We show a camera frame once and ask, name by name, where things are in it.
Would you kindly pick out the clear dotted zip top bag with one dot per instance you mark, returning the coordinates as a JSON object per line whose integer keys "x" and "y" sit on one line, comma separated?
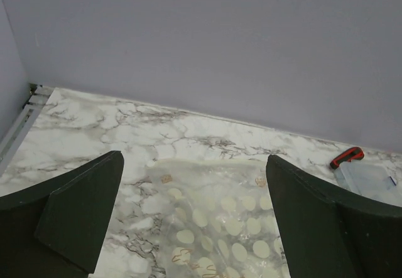
{"x": 217, "y": 219}

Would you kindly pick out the clear plastic screw box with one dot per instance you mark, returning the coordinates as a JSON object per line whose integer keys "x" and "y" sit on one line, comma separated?
{"x": 366, "y": 179}

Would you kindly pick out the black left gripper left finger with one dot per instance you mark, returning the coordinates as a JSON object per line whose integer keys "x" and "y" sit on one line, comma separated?
{"x": 56, "y": 228}

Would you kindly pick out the red black utility knife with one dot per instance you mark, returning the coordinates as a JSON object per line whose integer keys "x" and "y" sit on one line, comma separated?
{"x": 351, "y": 154}

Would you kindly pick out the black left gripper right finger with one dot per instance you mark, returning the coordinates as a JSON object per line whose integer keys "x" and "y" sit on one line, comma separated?
{"x": 327, "y": 231}

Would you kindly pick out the aluminium rail left edge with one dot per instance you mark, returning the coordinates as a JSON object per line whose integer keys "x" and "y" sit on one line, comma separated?
{"x": 23, "y": 123}

